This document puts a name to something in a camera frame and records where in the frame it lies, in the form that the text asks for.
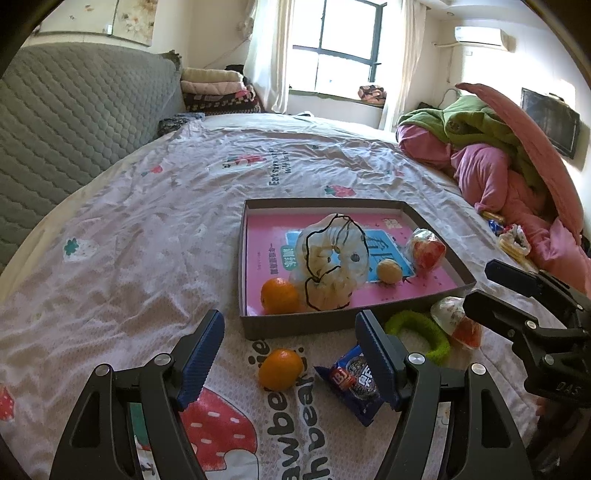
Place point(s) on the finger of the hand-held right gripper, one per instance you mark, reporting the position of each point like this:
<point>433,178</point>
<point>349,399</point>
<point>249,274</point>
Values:
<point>498,318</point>
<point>517,279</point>

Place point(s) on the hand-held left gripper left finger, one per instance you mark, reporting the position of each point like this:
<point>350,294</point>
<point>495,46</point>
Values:
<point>201,360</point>

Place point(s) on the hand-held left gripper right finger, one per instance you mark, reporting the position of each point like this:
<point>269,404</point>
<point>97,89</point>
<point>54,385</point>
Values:
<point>374,360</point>

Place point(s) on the blue cookie packet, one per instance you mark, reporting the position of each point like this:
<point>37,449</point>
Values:
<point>344,378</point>

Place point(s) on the plastic-wrapped red white toy egg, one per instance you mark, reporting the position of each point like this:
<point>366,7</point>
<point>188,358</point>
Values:
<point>427,251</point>
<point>450,316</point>

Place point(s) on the green fuzzy scrunchie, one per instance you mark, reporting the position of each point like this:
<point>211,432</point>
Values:
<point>438,341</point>

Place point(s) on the orange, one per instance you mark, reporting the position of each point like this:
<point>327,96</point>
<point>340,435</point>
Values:
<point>280,369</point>
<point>279,296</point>

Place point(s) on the shallow pink cardboard box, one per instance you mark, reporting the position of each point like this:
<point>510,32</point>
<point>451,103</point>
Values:
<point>295,325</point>

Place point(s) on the small beige walnut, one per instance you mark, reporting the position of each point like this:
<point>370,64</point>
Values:
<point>390,271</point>

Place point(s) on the cream sheer scrunchie black trim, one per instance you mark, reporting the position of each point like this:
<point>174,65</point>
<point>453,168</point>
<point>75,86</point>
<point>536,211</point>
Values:
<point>332,258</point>

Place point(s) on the snack wrappers near blankets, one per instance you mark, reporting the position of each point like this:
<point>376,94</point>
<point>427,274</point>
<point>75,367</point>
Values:
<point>515,242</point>

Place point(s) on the small blue snack packet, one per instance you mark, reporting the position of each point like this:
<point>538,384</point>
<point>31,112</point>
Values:
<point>497,227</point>

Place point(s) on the pile of pink green blankets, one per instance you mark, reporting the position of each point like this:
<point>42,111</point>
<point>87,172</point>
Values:
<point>489,175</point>

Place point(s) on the strawberry print white blanket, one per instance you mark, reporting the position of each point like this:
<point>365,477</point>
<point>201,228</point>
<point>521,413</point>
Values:
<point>277,438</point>

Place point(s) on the salmon pink blanket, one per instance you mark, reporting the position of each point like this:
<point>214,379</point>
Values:
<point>531,138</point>

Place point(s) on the pink printed bed sheet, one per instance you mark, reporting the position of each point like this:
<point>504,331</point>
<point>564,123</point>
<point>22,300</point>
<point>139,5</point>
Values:
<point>138,230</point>

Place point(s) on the green garment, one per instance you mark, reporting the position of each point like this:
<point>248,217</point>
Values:
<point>466,120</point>

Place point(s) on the patterned cloth on windowsill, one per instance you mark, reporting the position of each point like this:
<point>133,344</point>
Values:
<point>371,94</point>

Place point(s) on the dark blue patterned cloth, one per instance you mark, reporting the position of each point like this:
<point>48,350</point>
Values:
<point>180,123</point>

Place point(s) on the white curtain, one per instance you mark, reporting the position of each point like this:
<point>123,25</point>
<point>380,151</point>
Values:
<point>270,55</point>
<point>401,64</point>

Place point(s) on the white air conditioner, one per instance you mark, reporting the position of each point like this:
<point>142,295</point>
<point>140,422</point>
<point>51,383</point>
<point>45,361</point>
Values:
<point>480,37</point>

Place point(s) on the dark patterned folded blanket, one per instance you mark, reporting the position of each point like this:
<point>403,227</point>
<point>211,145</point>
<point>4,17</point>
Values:
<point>221,104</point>

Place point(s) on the grey quilted headboard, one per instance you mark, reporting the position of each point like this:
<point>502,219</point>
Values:
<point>69,124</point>

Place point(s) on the cream folded blanket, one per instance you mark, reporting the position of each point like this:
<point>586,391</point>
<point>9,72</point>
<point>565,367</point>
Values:
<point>212,74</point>

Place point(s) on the window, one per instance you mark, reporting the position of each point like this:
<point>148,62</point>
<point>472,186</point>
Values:
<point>341,27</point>

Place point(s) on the black wall screen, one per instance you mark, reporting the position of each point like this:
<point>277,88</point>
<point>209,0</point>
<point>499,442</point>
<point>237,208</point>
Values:
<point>549,120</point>

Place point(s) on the floral wall panel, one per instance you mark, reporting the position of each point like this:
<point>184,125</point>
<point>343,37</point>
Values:
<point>92,21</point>

